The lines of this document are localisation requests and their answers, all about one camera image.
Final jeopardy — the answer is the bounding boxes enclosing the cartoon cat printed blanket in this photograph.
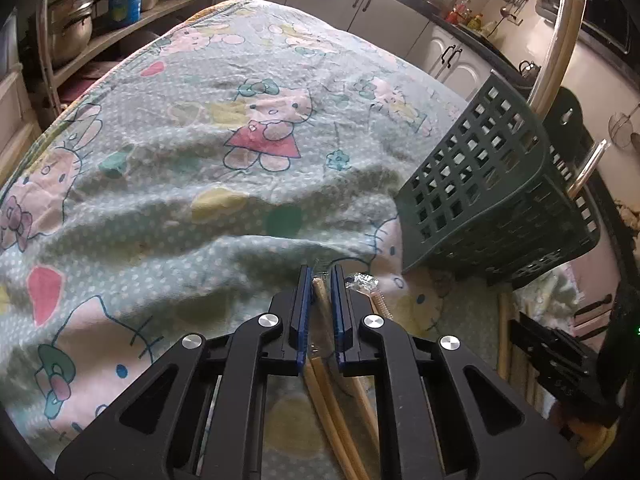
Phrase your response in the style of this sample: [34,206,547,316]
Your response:
[0,0,581,480]

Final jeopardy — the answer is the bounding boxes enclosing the hanging wire strainer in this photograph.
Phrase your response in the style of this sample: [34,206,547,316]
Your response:
[607,111,635,150]

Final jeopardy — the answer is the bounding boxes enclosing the white kitchen cabinets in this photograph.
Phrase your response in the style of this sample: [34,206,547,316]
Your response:
[220,0,506,103]

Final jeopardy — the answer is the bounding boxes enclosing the metal frame shelf rack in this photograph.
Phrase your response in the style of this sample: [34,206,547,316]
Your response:
[35,0,221,126]

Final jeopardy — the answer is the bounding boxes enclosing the clear plastic wrapper scrap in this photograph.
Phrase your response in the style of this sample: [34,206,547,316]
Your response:
[345,272,377,292]

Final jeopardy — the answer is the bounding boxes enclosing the black kitchen countertop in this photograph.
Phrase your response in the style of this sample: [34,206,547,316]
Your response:
[310,0,531,81]

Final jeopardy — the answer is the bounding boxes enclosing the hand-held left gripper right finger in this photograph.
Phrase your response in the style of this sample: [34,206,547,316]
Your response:
[330,263,587,480]

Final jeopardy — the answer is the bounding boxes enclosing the hanging utensil rack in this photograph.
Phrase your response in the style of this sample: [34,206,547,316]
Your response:
[500,0,536,26]

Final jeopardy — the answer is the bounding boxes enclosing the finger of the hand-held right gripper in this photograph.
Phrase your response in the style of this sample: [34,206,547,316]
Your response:
[509,310,609,424]

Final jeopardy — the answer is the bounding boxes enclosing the group of condiment bottles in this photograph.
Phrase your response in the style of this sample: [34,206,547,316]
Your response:
[445,0,496,36]

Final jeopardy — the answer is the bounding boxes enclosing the green plastic utensil basket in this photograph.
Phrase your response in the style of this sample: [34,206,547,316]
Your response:
[395,72,601,288]

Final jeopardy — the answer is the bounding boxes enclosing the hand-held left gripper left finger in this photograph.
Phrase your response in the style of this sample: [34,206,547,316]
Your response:
[55,265,314,480]

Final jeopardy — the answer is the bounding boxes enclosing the black range hood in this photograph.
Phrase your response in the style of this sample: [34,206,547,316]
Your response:
[535,0,640,56]

